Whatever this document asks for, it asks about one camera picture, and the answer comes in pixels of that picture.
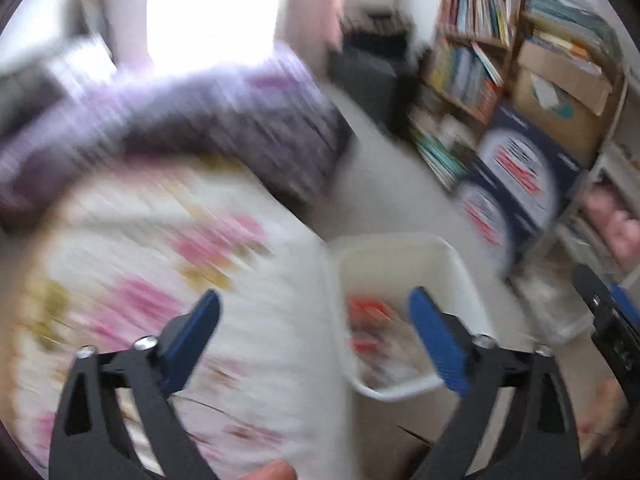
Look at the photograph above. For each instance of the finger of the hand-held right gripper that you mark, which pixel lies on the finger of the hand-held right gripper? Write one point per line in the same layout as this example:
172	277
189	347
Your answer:
607	320

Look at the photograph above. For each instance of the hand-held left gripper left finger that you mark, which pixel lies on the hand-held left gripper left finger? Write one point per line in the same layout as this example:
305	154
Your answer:
192	342

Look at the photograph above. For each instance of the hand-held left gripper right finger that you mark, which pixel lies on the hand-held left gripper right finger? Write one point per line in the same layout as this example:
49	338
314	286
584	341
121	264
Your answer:
440	345

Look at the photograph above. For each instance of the white plastic trash bin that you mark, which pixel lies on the white plastic trash bin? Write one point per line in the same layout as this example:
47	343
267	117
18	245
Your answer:
400	255

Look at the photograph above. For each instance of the person's left hand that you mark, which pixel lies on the person's left hand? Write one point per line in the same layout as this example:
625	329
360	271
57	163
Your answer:
270	472

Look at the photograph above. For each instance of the pink cloth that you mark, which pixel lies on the pink cloth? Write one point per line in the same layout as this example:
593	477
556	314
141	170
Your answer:
612	225

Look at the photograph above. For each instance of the floral bed blanket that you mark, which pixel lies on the floral bed blanket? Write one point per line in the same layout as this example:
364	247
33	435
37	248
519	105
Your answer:
150	240

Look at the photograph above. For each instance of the dark blue printed carton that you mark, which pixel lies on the dark blue printed carton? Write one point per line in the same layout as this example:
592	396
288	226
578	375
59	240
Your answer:
525	170
487	220

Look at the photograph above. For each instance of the white shelf rack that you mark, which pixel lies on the white shelf rack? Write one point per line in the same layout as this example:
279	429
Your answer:
597	175

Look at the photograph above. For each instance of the stack of teal books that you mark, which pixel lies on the stack of teal books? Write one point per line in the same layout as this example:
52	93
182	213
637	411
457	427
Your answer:
442	157

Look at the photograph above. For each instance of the brown cardboard box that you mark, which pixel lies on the brown cardboard box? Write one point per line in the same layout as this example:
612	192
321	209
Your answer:
565	105

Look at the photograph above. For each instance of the purple patterned quilt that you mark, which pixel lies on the purple patterned quilt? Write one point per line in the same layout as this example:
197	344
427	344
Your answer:
225	125

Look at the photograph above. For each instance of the row of upright books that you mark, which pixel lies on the row of upright books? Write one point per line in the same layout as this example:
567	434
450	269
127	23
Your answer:
480	10
465	80

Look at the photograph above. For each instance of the black storage ottoman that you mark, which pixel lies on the black storage ottoman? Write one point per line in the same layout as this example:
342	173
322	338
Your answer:
370	85

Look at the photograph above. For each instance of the pale pillow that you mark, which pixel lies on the pale pillow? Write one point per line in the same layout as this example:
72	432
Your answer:
55	75

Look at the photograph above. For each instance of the pile of flat books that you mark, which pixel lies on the pile of flat books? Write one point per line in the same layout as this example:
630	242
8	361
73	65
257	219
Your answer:
570	15

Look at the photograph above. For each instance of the wooden bookshelf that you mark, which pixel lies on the wooden bookshelf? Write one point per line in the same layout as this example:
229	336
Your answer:
520	10

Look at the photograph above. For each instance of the bright window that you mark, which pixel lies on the bright window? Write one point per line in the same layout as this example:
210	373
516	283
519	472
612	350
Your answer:
215	10

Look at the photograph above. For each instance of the pink curtain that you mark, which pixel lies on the pink curtain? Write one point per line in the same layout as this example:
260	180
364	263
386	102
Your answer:
312	5

